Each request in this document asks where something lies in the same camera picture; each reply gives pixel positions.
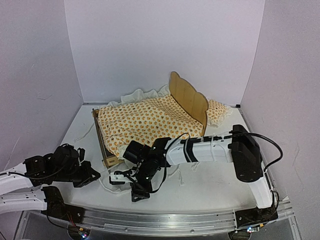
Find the small duck print pillow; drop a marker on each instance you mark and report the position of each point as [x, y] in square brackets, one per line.
[217, 113]

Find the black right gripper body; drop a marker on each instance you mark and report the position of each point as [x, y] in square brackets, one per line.
[149, 173]

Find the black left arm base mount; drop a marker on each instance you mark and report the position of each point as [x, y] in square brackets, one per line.
[58, 209]

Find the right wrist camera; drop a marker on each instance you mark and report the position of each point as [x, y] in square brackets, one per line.
[118, 179]

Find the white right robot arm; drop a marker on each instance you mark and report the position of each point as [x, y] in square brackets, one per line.
[238, 147]

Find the wooden pet bed frame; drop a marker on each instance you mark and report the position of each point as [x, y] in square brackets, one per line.
[194, 103]

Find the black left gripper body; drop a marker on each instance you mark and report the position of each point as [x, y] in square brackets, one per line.
[62, 175]

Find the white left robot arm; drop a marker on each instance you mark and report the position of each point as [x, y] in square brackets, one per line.
[28, 185]

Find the duck print mattress cushion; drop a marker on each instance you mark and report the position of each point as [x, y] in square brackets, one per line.
[142, 117]

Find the aluminium front rail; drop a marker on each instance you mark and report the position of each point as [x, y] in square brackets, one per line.
[160, 224]

